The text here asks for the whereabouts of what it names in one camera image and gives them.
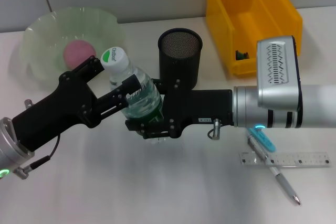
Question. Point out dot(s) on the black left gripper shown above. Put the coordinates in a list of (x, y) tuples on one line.
[(57, 111)]

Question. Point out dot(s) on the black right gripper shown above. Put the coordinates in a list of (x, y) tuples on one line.
[(202, 106)]

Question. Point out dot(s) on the clear green-label water bottle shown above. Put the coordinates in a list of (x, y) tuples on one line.
[(139, 98)]

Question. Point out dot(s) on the pink peach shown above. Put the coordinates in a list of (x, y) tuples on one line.
[(76, 53)]

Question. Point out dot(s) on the black mesh pen holder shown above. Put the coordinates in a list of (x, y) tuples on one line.
[(179, 53)]

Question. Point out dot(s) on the pale green glass fruit bowl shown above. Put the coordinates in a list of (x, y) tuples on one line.
[(52, 30)]

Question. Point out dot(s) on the blue sheathed scissors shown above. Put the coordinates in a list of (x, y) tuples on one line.
[(265, 141)]

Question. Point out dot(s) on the silver white pen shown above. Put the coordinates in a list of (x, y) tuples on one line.
[(278, 174)]

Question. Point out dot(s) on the clear plastic ruler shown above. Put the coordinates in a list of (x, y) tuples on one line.
[(302, 159)]

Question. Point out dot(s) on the yellow plastic bin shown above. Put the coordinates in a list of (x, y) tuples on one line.
[(236, 11)]

